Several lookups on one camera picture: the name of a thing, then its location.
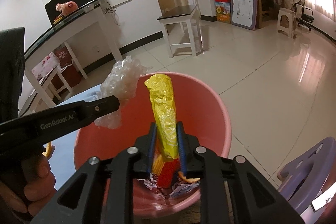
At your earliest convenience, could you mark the light blue table cloth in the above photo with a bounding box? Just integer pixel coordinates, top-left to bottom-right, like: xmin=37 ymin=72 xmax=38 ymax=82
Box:
xmin=49 ymin=84 xmax=101 ymax=190

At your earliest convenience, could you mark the dark red trash bin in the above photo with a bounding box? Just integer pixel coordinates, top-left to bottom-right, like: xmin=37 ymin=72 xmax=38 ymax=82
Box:
xmin=53 ymin=46 xmax=81 ymax=88

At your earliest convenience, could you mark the kids drawing board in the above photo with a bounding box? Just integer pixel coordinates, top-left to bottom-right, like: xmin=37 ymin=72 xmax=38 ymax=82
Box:
xmin=231 ymin=0 xmax=258 ymax=30

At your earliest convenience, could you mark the white stool dark top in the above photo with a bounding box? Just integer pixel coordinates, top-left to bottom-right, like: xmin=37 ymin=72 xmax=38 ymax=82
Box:
xmin=157 ymin=5 xmax=203 ymax=58

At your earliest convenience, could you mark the clear plastic film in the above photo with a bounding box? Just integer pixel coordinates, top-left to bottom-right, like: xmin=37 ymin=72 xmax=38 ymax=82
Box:
xmin=94 ymin=55 xmax=148 ymax=129

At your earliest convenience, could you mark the yellow foam fruit net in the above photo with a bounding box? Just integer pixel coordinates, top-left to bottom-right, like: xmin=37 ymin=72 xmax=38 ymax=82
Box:
xmin=152 ymin=154 xmax=165 ymax=176

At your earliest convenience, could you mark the white table glass top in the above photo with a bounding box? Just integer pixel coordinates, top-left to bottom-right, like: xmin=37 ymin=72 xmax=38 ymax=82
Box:
xmin=19 ymin=0 xmax=124 ymax=114

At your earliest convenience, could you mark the flower bouquet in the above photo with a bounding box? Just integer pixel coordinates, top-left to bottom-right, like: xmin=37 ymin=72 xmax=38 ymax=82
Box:
xmin=56 ymin=3 xmax=66 ymax=13

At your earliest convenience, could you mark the orange pig plush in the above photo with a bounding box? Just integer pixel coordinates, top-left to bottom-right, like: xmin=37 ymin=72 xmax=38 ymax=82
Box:
xmin=62 ymin=1 xmax=78 ymax=16

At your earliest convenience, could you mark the yellow snack wrapper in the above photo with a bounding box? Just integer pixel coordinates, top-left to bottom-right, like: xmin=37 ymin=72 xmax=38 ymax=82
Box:
xmin=145 ymin=74 xmax=179 ymax=162

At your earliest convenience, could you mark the dark red wrapper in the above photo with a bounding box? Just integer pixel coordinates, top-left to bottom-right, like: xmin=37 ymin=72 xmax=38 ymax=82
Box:
xmin=137 ymin=173 xmax=167 ymax=198

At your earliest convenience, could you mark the purple plastic stool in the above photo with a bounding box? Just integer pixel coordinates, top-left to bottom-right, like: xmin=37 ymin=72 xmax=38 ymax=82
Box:
xmin=277 ymin=136 xmax=335 ymax=214

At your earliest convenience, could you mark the white plastic stool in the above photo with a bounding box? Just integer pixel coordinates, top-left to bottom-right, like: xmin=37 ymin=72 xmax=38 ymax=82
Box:
xmin=277 ymin=7 xmax=297 ymax=38

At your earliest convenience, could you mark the red foam fruit net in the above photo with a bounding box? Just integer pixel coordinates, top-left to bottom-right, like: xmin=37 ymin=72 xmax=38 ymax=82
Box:
xmin=157 ymin=159 xmax=181 ymax=189

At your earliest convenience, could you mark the person's left hand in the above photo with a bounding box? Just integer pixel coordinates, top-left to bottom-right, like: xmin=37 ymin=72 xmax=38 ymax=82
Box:
xmin=1 ymin=155 xmax=56 ymax=223

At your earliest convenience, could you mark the orange peel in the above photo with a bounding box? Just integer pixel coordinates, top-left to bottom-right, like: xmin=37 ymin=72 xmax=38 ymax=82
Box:
xmin=178 ymin=170 xmax=201 ymax=184

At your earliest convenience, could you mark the white bench dark top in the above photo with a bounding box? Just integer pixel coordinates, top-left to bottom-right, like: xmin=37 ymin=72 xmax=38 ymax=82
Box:
xmin=19 ymin=66 xmax=72 ymax=116

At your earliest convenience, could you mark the office chair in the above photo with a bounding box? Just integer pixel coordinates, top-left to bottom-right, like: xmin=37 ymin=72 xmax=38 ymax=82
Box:
xmin=285 ymin=0 xmax=314 ymax=32

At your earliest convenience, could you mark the colourful cardboard box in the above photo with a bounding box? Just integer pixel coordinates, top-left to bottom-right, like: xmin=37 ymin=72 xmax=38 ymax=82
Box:
xmin=215 ymin=0 xmax=231 ymax=24

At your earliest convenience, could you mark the pink plastic trash bucket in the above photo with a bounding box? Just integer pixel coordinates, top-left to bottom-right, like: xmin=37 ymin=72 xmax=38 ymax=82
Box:
xmin=73 ymin=72 xmax=232 ymax=218

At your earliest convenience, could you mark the red blue paper bag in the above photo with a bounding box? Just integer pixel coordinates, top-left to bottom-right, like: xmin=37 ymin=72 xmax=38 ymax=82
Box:
xmin=169 ymin=179 xmax=201 ymax=198

